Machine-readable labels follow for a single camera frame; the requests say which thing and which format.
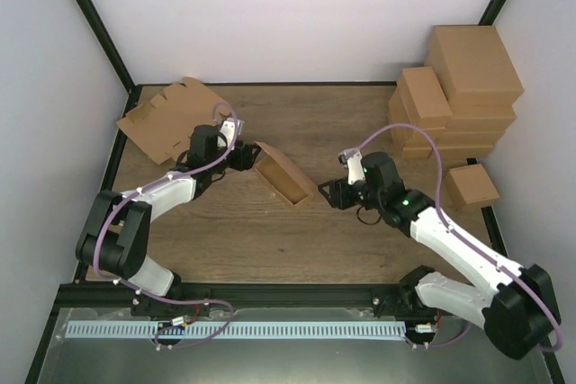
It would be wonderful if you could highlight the cardboard box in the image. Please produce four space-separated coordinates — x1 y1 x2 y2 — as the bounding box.
254 141 317 210

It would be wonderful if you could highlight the stack of cardboard blanks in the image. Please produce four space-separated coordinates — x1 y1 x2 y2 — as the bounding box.
117 77 230 165

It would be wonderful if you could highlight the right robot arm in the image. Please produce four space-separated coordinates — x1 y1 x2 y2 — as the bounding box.
318 148 563 360

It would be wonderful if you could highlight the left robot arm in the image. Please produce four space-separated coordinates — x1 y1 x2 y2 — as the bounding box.
76 119 261 316

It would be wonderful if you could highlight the medium bottom folded box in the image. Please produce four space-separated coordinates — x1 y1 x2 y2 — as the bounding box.
391 127 432 159

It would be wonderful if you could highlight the medium folded box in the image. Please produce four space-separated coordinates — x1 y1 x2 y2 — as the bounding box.
397 67 453 129
388 91 446 148
391 127 432 159

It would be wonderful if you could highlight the medium lower folded box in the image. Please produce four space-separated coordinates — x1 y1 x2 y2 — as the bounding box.
388 91 446 148

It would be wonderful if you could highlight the large bottom folded box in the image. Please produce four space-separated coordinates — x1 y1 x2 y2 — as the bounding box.
437 145 494 160

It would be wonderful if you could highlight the large folded box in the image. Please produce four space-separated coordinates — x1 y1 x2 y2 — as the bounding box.
437 145 494 160
446 105 517 132
426 25 524 109
437 130 505 147

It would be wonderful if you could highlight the small folded box right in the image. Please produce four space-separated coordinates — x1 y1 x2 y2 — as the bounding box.
444 164 500 211

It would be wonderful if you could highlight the medium top folded box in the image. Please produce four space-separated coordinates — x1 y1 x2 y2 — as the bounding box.
397 67 453 129

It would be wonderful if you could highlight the large top folded box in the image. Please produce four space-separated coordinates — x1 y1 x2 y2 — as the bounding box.
426 25 524 109

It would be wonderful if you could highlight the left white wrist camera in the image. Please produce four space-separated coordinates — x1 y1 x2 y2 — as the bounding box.
218 118 244 147

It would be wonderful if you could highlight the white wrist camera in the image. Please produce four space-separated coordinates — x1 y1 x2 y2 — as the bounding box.
218 118 244 147
338 147 365 185

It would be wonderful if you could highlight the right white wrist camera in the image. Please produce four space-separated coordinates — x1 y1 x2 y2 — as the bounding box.
338 147 365 185

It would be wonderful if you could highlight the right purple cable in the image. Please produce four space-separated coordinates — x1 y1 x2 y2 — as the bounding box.
346 122 566 353

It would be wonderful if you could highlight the light blue slotted cable duct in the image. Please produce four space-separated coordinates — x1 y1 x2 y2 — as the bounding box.
65 320 406 341

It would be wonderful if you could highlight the black aluminium frame rail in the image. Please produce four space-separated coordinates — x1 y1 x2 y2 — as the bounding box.
54 281 409 308

